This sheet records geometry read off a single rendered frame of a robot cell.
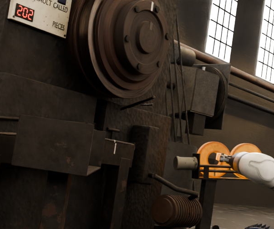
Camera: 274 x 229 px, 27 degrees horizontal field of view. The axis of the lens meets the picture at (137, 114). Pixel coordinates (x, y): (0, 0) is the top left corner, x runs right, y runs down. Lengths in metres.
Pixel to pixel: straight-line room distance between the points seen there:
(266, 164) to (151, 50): 0.61
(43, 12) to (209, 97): 8.45
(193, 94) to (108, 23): 8.03
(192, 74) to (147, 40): 8.01
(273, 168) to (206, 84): 8.33
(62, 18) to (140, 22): 0.29
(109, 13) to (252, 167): 0.75
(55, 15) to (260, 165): 0.91
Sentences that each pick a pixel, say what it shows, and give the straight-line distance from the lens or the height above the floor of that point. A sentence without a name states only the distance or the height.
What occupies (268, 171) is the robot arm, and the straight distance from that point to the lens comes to 2.03.
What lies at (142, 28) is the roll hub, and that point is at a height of 1.14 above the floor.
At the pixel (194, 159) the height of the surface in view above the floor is 0.69.
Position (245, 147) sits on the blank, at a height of 0.78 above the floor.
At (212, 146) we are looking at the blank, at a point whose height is 0.76.
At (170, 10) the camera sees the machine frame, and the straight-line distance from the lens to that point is 2.71.
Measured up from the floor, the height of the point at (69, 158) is 0.62.
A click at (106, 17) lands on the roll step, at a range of 2.10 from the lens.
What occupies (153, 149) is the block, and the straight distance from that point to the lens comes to 2.36.
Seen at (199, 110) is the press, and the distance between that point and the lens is 10.20.
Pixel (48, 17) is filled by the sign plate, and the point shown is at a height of 1.11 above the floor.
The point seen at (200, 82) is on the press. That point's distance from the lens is 10.19.
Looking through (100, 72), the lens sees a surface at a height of 0.95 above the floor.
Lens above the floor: 0.63
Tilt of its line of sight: 5 degrees up
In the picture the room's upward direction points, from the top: 8 degrees clockwise
